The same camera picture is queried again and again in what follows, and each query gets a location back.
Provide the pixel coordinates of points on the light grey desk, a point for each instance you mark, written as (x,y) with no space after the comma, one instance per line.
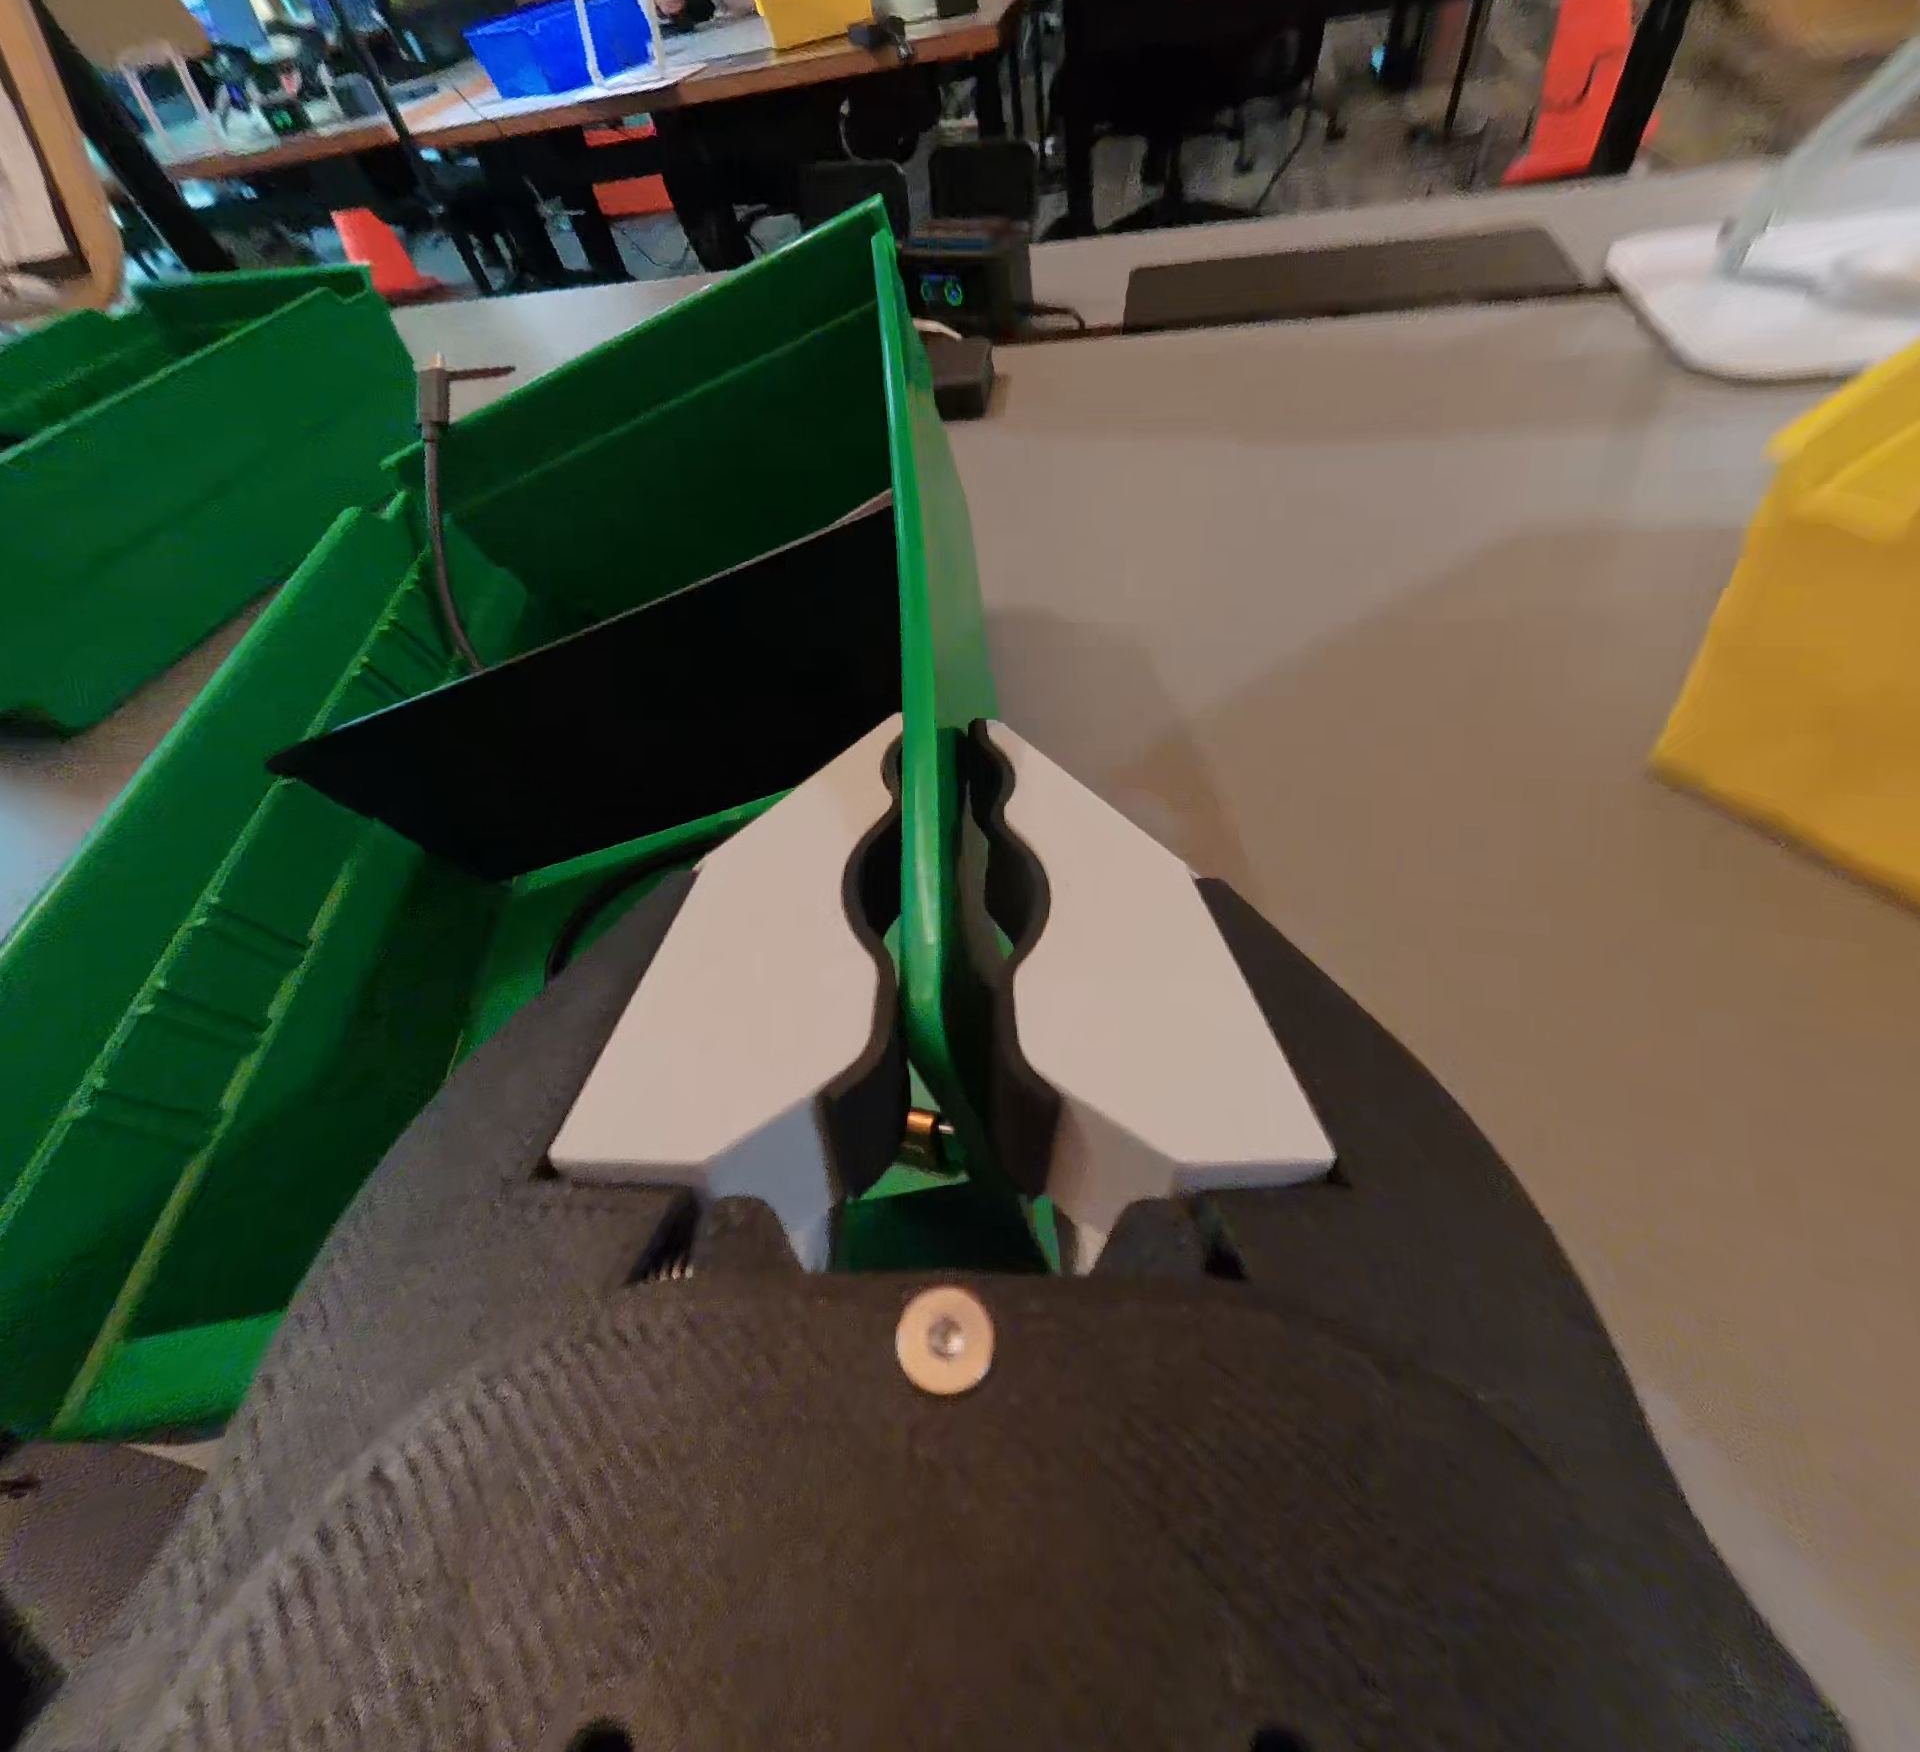
(1350,733)

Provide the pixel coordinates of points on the blue plastic bin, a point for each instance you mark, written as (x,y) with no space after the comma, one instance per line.
(556,49)

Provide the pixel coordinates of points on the black bin divider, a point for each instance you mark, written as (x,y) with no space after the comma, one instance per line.
(631,702)

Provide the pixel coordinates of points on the flat black device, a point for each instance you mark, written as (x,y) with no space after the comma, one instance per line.
(961,379)

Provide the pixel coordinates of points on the green plastic bin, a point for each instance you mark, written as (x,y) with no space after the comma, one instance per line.
(197,506)
(225,1032)

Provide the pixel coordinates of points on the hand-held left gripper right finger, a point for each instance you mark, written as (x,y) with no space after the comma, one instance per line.
(1171,1032)

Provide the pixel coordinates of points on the orange floor cone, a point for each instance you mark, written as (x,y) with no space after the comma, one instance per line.
(376,252)
(1577,57)

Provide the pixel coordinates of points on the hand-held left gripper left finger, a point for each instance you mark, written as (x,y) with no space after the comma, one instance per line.
(736,1032)

